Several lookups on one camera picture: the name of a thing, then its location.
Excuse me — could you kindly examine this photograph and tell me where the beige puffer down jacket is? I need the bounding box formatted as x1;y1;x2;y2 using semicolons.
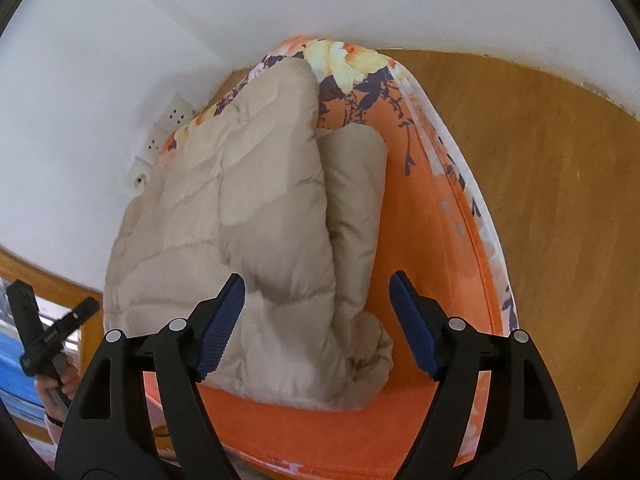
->
103;58;393;411

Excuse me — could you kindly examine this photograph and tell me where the person's left hand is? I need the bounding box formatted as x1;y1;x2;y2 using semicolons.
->
35;356;81;422

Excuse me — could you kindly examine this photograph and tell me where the orange floral folded blanket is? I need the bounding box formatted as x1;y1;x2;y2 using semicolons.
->
142;34;520;480

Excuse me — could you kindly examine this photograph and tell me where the wooden window frame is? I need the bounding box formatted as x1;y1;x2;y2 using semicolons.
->
1;247;104;373

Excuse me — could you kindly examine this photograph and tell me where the white wall socket panel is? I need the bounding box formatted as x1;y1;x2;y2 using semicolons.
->
122;92;196;197

